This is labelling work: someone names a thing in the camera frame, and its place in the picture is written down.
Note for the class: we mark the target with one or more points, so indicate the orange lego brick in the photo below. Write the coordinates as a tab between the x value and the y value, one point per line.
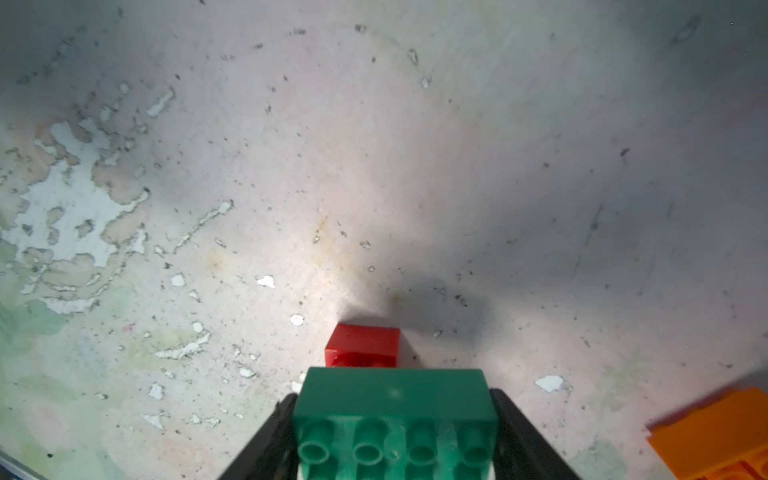
726	439

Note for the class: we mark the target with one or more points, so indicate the dark green lego brick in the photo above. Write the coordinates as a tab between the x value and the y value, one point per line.
382	423

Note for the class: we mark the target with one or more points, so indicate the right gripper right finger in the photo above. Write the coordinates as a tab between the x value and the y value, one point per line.
521	452

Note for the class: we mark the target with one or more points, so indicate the red lego brick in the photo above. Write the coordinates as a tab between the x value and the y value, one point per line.
363	346

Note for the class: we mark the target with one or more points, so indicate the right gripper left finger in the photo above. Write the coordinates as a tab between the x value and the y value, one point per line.
271	454

